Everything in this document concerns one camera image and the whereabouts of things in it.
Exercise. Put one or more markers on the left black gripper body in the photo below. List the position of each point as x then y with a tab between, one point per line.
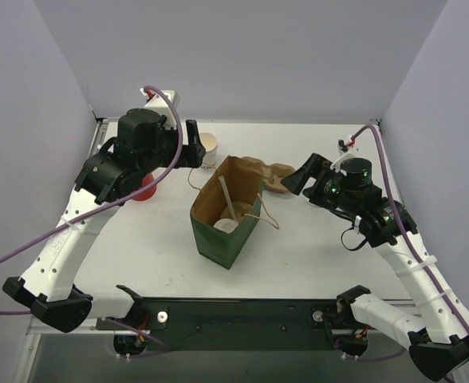
183	144

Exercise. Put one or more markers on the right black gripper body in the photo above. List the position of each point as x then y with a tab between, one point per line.
319	180

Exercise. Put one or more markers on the single white straw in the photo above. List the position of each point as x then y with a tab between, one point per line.
227	198

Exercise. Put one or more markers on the green paper takeout bag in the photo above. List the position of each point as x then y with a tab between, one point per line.
244	183

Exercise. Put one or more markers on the brown pulp cup carrier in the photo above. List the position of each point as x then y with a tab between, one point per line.
240	209

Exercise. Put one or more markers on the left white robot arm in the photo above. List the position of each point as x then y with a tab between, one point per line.
47	287

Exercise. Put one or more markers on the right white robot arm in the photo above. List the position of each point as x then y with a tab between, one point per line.
438	339

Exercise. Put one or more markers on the stacked white paper cups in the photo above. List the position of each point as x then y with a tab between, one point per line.
210	144

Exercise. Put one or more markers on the red straw holder cup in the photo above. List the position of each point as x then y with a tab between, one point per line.
147	189

